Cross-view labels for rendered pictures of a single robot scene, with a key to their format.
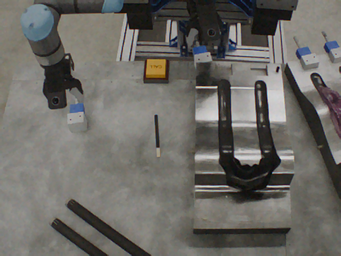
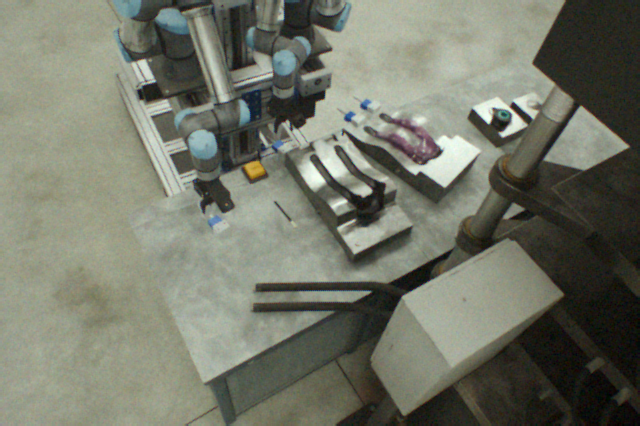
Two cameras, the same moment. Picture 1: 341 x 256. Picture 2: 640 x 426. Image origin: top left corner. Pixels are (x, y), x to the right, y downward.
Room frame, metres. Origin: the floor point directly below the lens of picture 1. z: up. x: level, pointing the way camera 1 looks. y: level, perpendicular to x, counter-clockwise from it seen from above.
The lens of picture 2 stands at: (-0.22, 0.68, 2.35)
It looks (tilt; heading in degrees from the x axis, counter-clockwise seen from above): 56 degrees down; 314
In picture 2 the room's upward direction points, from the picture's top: 8 degrees clockwise
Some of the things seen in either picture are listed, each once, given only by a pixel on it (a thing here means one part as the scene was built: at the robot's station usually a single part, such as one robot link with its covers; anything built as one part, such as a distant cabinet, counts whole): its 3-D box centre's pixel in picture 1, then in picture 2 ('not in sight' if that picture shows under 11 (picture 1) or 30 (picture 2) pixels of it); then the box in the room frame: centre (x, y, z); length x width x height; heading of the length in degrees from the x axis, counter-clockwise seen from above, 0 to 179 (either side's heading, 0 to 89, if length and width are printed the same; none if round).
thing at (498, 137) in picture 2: not in sight; (496, 121); (0.42, -1.00, 0.84); 0.20 x 0.15 x 0.07; 172
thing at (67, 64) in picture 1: (56, 67); (208, 183); (0.69, 0.27, 1.07); 0.09 x 0.08 x 0.12; 1
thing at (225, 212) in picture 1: (242, 141); (347, 188); (0.52, -0.20, 0.87); 0.50 x 0.26 x 0.14; 172
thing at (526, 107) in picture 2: not in sight; (533, 112); (0.37, -1.20, 0.83); 0.17 x 0.13 x 0.06; 172
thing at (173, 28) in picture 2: not in sight; (173, 32); (1.24, 0.05, 1.20); 0.13 x 0.12 x 0.14; 81
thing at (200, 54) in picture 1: (199, 51); (277, 145); (0.87, -0.13, 0.83); 0.13 x 0.05 x 0.05; 6
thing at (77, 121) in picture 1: (77, 108); (214, 221); (0.70, 0.27, 0.83); 0.13 x 0.05 x 0.05; 1
